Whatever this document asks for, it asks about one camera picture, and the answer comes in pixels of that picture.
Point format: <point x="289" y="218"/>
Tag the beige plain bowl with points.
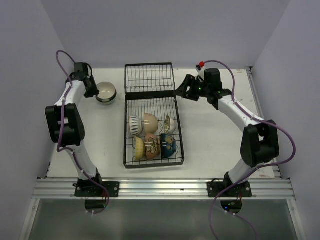
<point x="150" y="123"/>

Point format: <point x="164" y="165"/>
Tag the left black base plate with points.
<point x="91" y="190"/>

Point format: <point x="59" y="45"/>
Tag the aluminium mounting rail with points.
<point x="167" y="189"/>

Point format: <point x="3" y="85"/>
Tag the dark blue floral bowl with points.
<point x="168" y="146"/>

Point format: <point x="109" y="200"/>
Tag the teal white dotted bowl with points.
<point x="106" y="91"/>

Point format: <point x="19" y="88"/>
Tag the yellow green patterned bowl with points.
<point x="139" y="148"/>

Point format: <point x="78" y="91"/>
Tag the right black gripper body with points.
<point x="197" y="89"/>

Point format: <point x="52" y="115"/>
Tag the mint green floral bowl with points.
<point x="105" y="102"/>

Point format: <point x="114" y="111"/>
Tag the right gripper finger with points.
<point x="188" y="81"/>
<point x="181" y="91"/>

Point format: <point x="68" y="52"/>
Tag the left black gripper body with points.
<point x="93" y="90"/>

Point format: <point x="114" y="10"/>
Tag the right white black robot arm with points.
<point x="259" y="143"/>

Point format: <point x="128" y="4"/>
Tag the white bowl blue stripes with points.
<point x="135" y="125"/>

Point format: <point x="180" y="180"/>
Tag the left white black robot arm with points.
<point x="67" y="129"/>

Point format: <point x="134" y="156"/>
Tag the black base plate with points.
<point x="91" y="190"/>
<point x="218" y="188"/>

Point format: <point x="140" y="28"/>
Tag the black wire dish rack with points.
<point x="149" y="88"/>

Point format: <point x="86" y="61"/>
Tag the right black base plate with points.
<point x="218" y="188"/>

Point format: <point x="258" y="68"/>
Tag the pink floral bowl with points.
<point x="152" y="146"/>

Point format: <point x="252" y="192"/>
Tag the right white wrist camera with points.
<point x="200" y="67"/>

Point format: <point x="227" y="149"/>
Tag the white scalloped patterned bowl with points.
<point x="169" y="125"/>

